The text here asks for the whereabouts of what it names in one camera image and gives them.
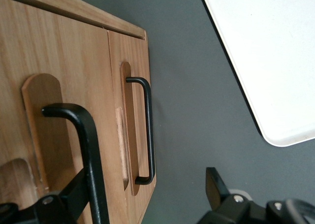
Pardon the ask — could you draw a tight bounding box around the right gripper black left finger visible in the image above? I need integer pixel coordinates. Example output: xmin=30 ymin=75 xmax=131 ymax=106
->
xmin=0 ymin=169 xmax=90 ymax=224

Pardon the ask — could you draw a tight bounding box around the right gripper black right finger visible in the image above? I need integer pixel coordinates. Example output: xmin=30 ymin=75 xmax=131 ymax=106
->
xmin=196 ymin=166 xmax=296 ymax=224

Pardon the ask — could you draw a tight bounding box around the black metal drawer handle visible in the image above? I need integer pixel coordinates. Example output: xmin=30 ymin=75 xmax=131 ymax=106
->
xmin=41 ymin=102 xmax=109 ymax=224
xmin=125 ymin=76 xmax=157 ymax=186

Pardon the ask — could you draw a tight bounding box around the white plastic tray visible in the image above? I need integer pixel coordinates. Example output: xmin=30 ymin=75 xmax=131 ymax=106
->
xmin=198 ymin=0 xmax=315 ymax=147

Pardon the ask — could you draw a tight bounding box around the black cable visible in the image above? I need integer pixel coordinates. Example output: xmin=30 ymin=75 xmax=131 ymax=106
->
xmin=283 ymin=197 xmax=315 ymax=224

